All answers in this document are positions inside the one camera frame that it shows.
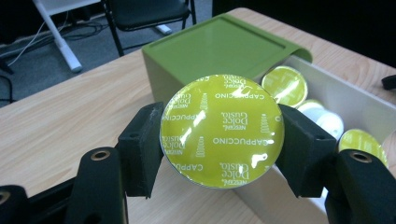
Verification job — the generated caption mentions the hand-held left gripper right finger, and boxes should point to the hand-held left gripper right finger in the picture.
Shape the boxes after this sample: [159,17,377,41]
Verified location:
[275,104,339,199]

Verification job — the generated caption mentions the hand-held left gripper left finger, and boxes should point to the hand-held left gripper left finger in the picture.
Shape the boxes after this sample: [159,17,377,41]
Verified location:
[116,102,165,200]

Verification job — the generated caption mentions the white drawer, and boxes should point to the white drawer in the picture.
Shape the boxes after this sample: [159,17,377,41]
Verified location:
[233,55,396,224]

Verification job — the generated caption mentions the yellow-green lid coffee capsule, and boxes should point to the yellow-green lid coffee capsule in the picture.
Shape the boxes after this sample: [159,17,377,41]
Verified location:
[261,65,309,108]
[159,74,285,189]
[337,128,389,168]

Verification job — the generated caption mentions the white coffee capsule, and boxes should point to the white coffee capsule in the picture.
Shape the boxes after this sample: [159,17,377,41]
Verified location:
[297,99,346,142]

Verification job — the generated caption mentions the green drawer case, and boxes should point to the green drawer case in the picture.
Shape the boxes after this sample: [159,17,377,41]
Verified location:
[141,12,313,105]

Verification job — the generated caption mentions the black folding chair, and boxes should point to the black folding chair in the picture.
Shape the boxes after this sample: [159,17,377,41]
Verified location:
[101,0,198,58]

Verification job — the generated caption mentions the black floor cables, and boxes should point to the black floor cables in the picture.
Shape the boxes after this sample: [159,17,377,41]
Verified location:
[61,19,110,42]

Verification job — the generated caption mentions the white desk frame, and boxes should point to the white desk frame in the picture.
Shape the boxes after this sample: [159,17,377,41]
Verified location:
[32,0,173,74]

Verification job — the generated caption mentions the black floor cable loop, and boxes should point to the black floor cable loop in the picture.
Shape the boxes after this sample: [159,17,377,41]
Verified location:
[0,74,15,105]

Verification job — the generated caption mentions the white floor cable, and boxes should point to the white floor cable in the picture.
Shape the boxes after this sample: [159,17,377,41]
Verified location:
[7,11,69,68]

